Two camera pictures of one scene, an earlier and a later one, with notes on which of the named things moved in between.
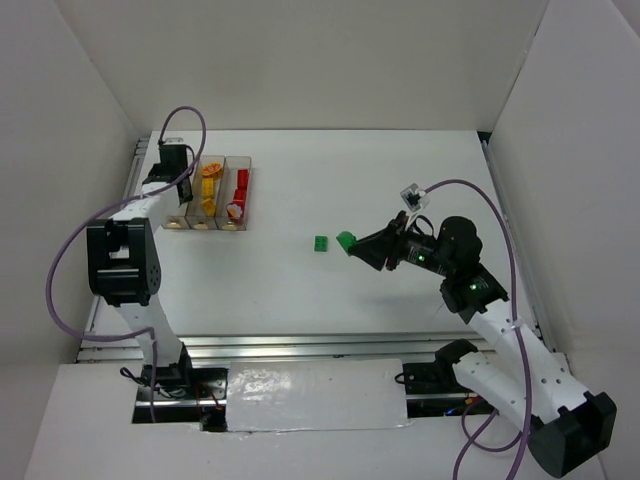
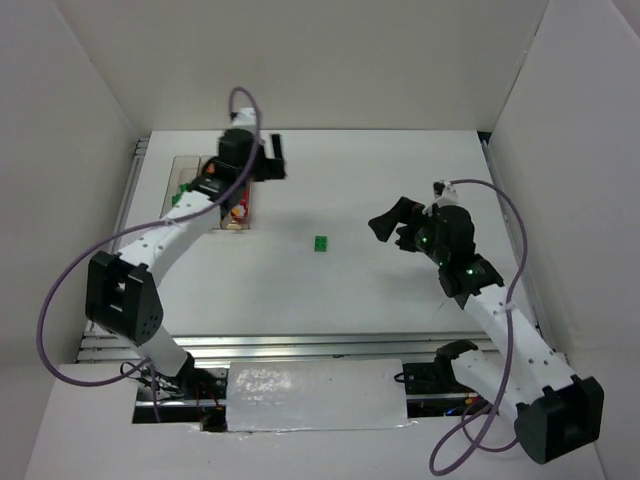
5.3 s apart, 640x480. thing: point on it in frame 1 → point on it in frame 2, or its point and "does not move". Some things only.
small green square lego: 321,243 does not move
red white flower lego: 234,211 → 243,207
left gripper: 185,191 → 270,163
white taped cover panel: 324,394 does not move
